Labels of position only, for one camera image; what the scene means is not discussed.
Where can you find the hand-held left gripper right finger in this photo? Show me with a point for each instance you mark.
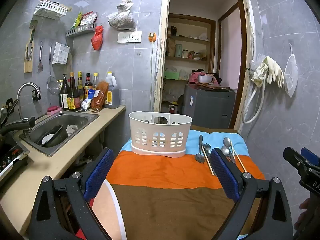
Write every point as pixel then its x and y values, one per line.
pixel 223 172

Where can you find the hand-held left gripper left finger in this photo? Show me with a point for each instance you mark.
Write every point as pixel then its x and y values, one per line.
pixel 97 173

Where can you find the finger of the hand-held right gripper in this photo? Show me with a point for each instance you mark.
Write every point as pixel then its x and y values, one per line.
pixel 311 156
pixel 291 156

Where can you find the metal spoon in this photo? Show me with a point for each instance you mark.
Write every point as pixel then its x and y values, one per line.
pixel 224 150
pixel 227 142
pixel 199 158

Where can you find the metal fork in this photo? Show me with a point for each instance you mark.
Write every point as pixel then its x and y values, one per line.
pixel 207 147

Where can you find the white plastic utensil basket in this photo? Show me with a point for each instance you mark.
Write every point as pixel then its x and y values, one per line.
pixel 160 132

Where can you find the person's right hand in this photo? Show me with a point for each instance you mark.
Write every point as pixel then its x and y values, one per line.
pixel 303 203

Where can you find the white rag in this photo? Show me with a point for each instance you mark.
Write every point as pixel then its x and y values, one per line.
pixel 72 129

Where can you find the black pot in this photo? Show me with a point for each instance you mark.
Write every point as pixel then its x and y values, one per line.
pixel 58 136

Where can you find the stainless steel sink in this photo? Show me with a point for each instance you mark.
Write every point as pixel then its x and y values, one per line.
pixel 75 122

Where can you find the white plate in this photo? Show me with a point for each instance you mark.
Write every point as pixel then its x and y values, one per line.
pixel 47 138

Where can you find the colourful striped blanket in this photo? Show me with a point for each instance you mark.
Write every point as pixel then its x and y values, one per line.
pixel 162 180

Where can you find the grey appliance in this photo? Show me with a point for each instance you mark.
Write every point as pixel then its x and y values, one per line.
pixel 207 107

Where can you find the beige kitchen counter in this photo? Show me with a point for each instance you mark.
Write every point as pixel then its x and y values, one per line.
pixel 30 180

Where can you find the blue white packet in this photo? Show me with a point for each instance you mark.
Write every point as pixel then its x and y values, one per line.
pixel 88 100

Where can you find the orange snack packet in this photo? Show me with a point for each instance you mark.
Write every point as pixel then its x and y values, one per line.
pixel 100 97

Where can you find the pink soap dish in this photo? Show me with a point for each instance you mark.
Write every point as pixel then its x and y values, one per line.
pixel 53 110

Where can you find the white mesh bag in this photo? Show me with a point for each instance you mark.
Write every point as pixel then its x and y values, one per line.
pixel 291 77

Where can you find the dark soy sauce bottle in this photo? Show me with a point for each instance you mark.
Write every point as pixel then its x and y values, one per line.
pixel 73 97

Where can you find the large dark oil jug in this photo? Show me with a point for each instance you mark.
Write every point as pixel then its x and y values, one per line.
pixel 112 95

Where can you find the red white bottle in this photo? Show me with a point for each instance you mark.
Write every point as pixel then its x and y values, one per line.
pixel 172 109

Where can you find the dark pump bottle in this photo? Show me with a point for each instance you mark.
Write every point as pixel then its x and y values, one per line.
pixel 64 95

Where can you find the wooden cutting board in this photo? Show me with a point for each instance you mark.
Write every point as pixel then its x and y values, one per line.
pixel 217 87

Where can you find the cream rubber gloves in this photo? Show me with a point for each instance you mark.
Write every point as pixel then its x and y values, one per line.
pixel 271 71

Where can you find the yellow cap sauce bottle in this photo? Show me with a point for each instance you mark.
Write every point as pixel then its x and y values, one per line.
pixel 80 87

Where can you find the red label sauce bottle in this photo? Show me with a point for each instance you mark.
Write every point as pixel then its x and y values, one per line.
pixel 88 86

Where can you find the clear yellow cap bottle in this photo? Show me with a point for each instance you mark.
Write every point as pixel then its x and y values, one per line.
pixel 95 81

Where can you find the metal pot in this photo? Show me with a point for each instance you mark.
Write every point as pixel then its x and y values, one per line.
pixel 205 78

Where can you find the metal mesh strainer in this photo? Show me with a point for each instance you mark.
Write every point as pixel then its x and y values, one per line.
pixel 53 86

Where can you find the pink cloth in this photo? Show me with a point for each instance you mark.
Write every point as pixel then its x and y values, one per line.
pixel 193 78

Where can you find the green box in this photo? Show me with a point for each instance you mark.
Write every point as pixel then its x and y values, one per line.
pixel 171 75

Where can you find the curved metal faucet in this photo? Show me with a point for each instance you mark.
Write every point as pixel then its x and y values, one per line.
pixel 25 87

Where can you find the glass jar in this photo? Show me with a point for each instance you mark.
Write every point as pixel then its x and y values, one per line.
pixel 185 54

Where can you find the wooden knife holder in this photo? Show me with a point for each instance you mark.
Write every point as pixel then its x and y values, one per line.
pixel 28 62

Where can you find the red plastic bag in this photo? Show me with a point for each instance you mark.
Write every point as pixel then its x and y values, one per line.
pixel 97 38

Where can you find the wooden storage shelf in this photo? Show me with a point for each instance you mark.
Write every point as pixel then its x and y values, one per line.
pixel 190 40

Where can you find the green yellow packet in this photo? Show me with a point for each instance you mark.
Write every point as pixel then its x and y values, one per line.
pixel 76 20

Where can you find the red white packets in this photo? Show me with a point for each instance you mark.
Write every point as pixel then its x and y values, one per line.
pixel 89 18

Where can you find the clear plastic bag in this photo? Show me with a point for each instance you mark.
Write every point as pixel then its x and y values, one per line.
pixel 122 18

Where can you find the wooden rolling pin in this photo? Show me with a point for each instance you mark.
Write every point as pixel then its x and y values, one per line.
pixel 62 5

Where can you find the black wall outlet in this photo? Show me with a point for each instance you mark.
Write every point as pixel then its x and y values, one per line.
pixel 36 95

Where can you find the white wall chopstick holder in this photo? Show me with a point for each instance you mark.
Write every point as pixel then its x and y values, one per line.
pixel 60 53

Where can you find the wooden door frame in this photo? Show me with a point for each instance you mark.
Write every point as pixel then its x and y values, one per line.
pixel 161 55

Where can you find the white wall switch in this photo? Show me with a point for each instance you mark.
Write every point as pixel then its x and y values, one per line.
pixel 123 37

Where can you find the white wall socket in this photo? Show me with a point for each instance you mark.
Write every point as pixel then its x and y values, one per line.
pixel 135 36

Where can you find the grey wall shelf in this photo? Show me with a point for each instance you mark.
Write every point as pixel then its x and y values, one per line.
pixel 80 30

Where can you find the white wall basket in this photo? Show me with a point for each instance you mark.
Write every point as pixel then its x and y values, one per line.
pixel 50 10

